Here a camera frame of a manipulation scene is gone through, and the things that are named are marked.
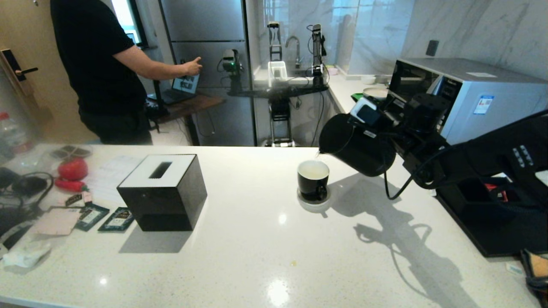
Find black electric kettle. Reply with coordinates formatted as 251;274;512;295
318;112;397;177

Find black white jointed arm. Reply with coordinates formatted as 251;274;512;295
307;24;328;77

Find teal tea bag packet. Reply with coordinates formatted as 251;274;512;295
98;207;135;232
75;204;110;232

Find white plate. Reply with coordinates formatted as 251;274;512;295
363;88;389;101

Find silver microwave oven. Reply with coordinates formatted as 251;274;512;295
387;59;548;146

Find black organizer box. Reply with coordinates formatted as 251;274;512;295
437;176;527;224

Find red sachet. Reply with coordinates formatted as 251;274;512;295
486;183;510;202

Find black mug white inside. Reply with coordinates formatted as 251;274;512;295
297;160;330;202

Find black serving tray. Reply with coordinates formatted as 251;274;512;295
437;184;548;257

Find white round coaster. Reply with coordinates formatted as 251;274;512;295
297;187;331;213

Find chrome faucet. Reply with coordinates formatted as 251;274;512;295
286;37;302;70

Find orange cloth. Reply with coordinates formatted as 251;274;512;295
519;249;548;306

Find wooden desk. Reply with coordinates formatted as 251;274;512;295
148;92;226;146

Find open laptop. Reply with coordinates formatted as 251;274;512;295
165;74;201;105

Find silver refrigerator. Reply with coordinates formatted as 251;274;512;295
158;0;257;147

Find black teleoperation leader arms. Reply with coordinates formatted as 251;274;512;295
146;79;170;124

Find black tissue box white lid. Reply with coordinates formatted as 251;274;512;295
116;154;208;232

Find printed white paper sheet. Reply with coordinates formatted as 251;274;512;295
86;156;144;206

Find person in black shirt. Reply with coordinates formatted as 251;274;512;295
49;0;204;145

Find dark sectioned dish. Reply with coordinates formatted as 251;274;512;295
51;145;92;160

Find red strawberry toy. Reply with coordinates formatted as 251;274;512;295
58;158;89;181

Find torn brown packet strip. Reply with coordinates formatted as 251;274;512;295
66;192;93;207

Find red chili pepper toy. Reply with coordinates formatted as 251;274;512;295
54;178;89;193

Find pink torn packet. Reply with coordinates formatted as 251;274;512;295
35;208;82;236

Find black round device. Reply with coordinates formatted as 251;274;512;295
12;176;48;198

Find clear water bottle red cap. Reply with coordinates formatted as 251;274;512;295
0;112;35;155

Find crumpled white tissue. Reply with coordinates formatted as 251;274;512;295
2;243;52;269

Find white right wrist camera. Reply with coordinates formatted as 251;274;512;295
350;98;384;126

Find window dark frame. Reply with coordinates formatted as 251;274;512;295
112;0;149;45

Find black cable with plug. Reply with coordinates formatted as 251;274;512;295
0;171;56;223

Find black door lock handle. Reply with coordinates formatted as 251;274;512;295
0;48;39;86

